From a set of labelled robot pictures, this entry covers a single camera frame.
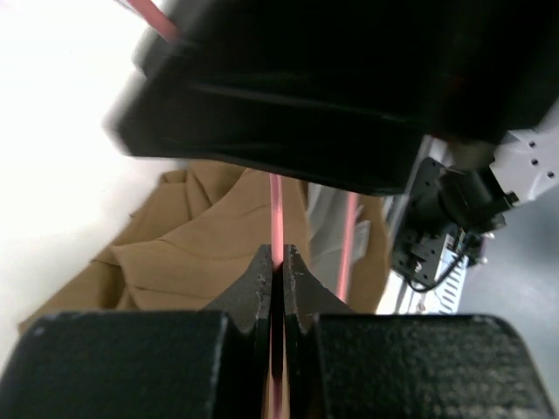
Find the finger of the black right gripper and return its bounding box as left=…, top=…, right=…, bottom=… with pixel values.
left=108, top=72, right=423, bottom=196
left=133, top=1, right=441, bottom=127

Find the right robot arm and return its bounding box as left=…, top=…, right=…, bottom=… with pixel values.
left=113, top=1, right=558, bottom=292

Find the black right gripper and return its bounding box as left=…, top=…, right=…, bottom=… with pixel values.
left=418, top=1, right=558, bottom=144

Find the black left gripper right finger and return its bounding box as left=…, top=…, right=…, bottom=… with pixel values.
left=283, top=245, right=556, bottom=418

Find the pink wire hanger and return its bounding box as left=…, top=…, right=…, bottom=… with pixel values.
left=120, top=1, right=358, bottom=419

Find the perforated cable tray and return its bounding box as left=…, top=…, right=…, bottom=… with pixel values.
left=434, top=256, right=469, bottom=314

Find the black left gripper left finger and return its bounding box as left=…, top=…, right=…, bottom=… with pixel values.
left=1, top=245, right=272, bottom=418

